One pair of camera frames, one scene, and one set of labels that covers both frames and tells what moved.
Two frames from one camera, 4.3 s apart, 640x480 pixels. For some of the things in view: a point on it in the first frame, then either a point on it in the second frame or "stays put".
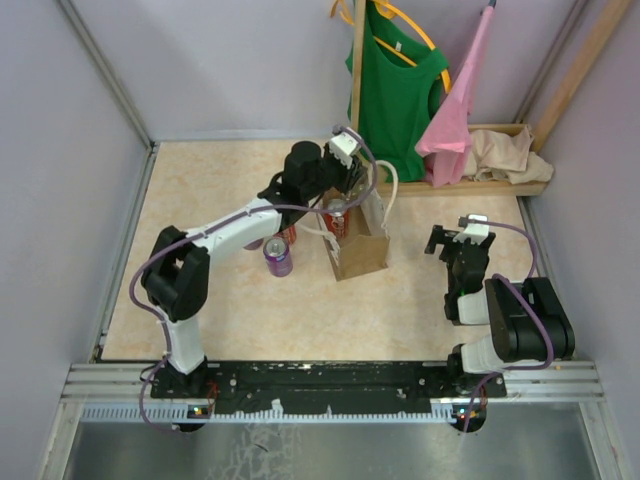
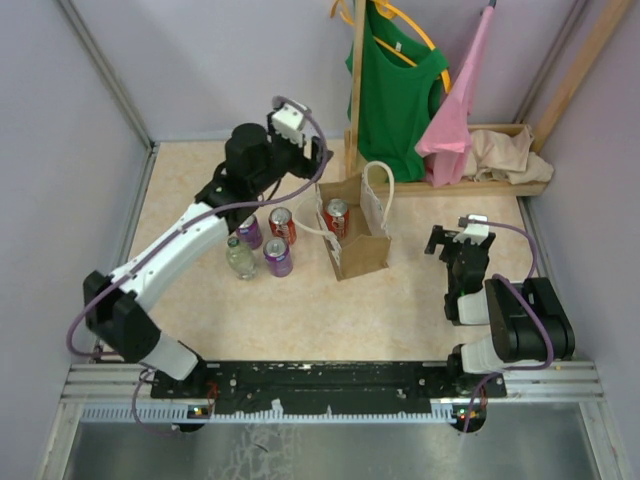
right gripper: (438, 237) stays put
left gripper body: (333, 174) to (286, 156)
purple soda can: (278, 257) stays put
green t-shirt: (399, 91) stays put
